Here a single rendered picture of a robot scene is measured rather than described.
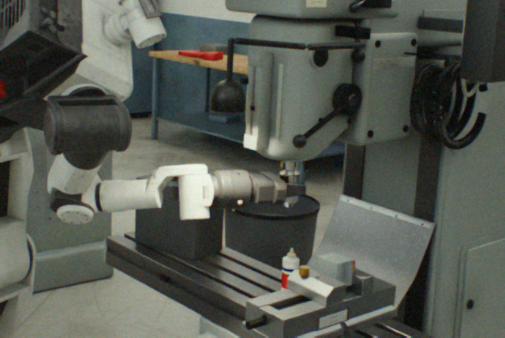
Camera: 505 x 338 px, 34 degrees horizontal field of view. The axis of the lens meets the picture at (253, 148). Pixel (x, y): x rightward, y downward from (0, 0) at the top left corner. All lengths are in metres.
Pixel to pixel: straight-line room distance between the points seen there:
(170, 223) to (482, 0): 0.99
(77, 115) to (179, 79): 7.62
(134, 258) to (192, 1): 6.88
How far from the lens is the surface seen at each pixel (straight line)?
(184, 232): 2.18
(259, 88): 1.76
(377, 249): 2.18
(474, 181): 2.16
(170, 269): 2.13
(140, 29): 1.66
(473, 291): 2.25
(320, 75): 1.77
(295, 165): 1.87
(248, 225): 3.80
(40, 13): 1.62
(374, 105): 1.88
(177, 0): 9.20
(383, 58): 1.88
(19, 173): 2.01
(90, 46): 1.67
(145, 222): 2.27
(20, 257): 2.04
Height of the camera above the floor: 1.72
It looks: 12 degrees down
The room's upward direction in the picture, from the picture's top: 3 degrees clockwise
